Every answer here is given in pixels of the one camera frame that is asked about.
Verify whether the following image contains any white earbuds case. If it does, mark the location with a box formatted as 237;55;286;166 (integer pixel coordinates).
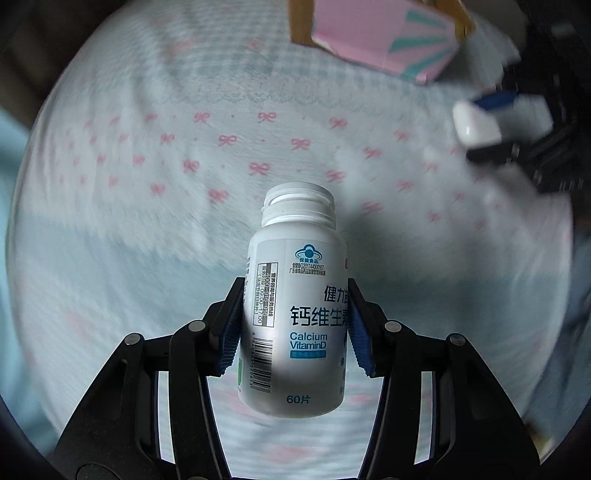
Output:
452;100;502;149

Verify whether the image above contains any white vitamin bottle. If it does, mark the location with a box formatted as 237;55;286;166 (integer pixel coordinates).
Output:
238;182;348;418

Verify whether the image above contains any pink cardboard box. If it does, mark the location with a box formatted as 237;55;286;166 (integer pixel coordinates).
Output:
288;0;476;84

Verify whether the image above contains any patterned bed sheet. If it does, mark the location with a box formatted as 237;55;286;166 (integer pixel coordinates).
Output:
6;0;578;478

